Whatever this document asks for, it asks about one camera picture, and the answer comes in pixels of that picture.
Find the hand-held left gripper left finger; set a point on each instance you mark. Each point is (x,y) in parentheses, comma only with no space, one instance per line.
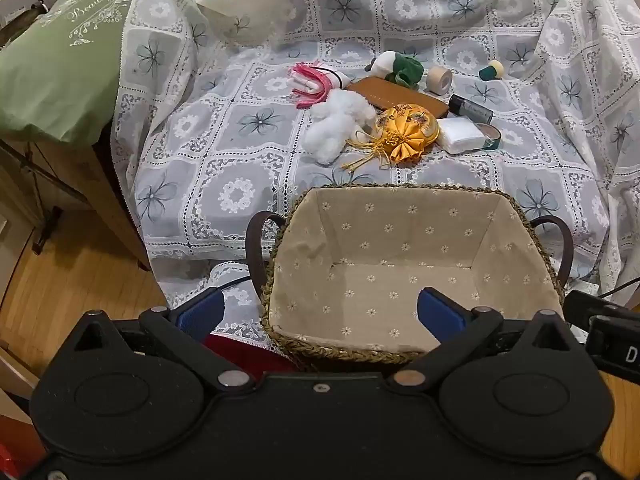
(202,312)

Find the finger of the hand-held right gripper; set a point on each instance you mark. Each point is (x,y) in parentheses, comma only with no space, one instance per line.
(580,307)

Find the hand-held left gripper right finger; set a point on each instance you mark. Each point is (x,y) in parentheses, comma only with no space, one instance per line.
(440,312)

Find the woven basket with floral lining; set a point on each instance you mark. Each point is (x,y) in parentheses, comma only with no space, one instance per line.
(400,260)

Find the white cotton pad pack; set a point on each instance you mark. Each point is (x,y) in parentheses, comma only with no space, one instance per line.
(460,134)

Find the green tape roll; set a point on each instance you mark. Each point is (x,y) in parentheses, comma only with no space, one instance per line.
(492,136)

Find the yellow embroidered tassel pouch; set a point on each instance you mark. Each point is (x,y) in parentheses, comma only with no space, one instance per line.
(410,130)

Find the black tube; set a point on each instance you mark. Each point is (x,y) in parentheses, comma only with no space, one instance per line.
(467,106)

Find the fluffy white plush toy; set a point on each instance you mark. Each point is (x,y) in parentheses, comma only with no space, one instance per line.
(335,125)

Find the beige tape roll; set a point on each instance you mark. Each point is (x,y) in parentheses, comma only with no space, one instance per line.
(440,80)

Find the small green and cream toy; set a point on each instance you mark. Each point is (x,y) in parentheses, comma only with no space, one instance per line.
(492,71)

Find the white and green plush toy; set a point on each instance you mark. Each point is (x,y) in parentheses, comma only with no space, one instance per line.
(387,64)

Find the pink and white bag stack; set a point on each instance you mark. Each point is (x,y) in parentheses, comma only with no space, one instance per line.
(310,80)

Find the red cloth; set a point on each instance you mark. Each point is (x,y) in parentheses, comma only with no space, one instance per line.
(240,352)

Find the grey floral lace blanket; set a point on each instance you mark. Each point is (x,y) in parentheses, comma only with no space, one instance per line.
(250,170)

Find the wooden cabinet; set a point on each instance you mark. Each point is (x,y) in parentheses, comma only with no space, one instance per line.
(100,175)

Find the white board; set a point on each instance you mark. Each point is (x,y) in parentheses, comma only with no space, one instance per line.
(15,370)

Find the brown leather case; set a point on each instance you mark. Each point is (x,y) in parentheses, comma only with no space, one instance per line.
(395,92)

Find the green embroidered pillow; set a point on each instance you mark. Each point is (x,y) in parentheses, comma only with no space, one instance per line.
(60,70)

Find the cardboard box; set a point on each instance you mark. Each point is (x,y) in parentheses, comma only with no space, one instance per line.
(20,7)

